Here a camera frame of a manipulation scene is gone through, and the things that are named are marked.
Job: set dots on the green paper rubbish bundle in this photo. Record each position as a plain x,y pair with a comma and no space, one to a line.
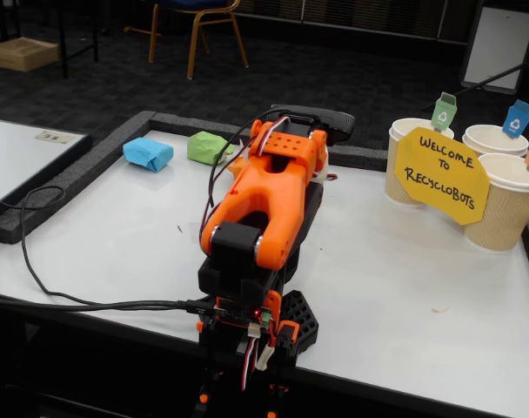
203,148

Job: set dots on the orange and black robot arm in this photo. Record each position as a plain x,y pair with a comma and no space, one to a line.
264,191

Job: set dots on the blue paper rubbish bundle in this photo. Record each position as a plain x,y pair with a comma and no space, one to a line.
147,154

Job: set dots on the short black foam border strip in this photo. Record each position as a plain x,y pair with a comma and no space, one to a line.
356,157

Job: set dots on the orange motor controller board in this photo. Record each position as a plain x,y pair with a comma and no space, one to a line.
236,315

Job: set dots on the long black foam border strip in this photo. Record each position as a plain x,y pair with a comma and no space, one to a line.
182,124

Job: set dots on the paper cup with green sign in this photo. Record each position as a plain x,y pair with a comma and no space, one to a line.
395,183

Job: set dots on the black orange table clamp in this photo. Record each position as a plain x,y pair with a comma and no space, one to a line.
221,352

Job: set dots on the yellow welcome paper sign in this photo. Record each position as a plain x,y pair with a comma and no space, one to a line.
464,182

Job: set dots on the green recycling bin sign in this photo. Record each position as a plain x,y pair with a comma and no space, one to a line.
443,115

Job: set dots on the small paper label sticker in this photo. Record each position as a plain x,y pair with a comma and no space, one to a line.
55,137

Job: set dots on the paper cup with blue sign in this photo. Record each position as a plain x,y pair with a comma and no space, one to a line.
486,141

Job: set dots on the paper cup with orange sign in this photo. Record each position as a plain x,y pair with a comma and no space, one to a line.
504,217

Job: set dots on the whiteboard tabletop with label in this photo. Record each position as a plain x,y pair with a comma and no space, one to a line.
16,161

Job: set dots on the blue recycling bin sign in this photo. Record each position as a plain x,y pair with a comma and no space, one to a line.
516,122

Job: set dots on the brown cardboard box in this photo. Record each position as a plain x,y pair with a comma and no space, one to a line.
25,54

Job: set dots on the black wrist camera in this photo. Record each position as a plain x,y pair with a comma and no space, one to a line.
334,124

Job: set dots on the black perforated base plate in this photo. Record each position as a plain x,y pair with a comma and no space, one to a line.
301,318

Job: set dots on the gold frame blue chair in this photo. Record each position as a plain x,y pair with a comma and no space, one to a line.
195,6

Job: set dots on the black metal table frame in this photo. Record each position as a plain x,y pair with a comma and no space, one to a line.
63,43

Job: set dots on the white panel with black frame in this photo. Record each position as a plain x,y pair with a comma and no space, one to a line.
499,43

